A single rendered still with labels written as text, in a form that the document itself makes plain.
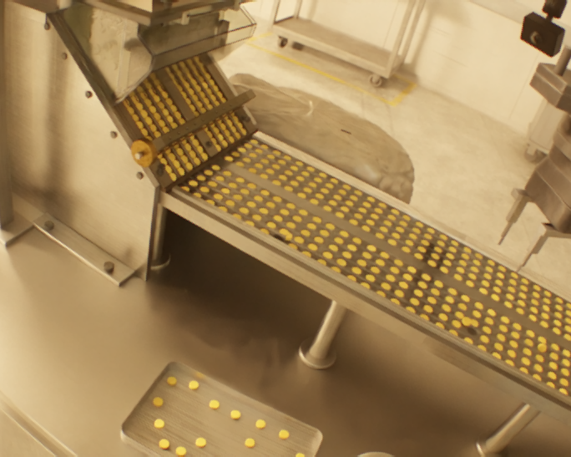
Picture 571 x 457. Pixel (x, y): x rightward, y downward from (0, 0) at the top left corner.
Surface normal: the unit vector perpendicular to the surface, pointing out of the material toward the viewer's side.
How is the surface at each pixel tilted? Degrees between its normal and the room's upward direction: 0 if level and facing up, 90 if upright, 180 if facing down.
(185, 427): 0
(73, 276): 0
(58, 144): 90
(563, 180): 87
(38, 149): 90
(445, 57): 90
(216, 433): 0
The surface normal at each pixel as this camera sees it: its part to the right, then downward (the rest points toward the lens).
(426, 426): 0.22, -0.76
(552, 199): -0.96, -0.07
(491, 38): -0.47, 0.47
